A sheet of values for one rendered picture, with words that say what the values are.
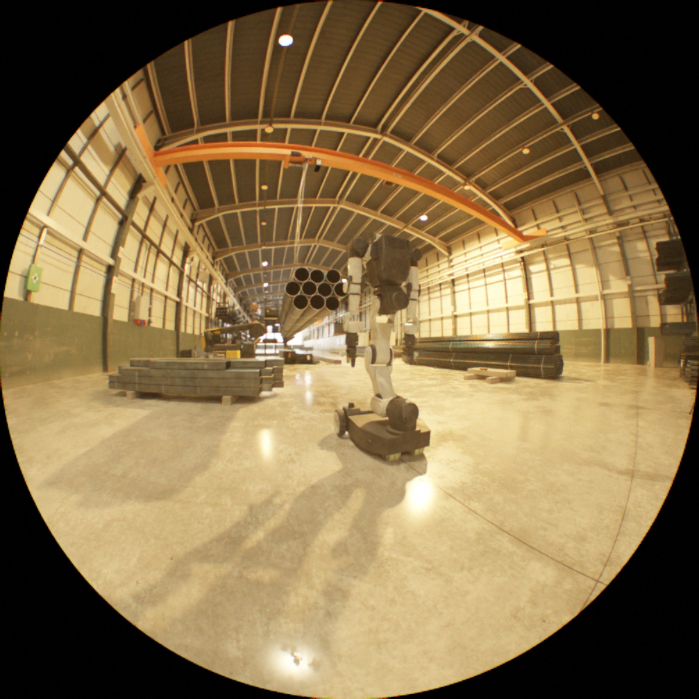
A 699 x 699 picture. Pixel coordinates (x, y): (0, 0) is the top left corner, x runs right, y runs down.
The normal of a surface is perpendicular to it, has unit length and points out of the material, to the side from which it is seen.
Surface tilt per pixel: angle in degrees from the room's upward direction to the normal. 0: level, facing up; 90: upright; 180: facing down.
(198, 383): 90
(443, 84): 170
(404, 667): 0
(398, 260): 105
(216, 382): 90
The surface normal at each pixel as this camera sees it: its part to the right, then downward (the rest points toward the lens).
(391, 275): 0.29, 0.27
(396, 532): 0.00, -1.00
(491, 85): -0.16, 0.99
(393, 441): 0.29, 0.01
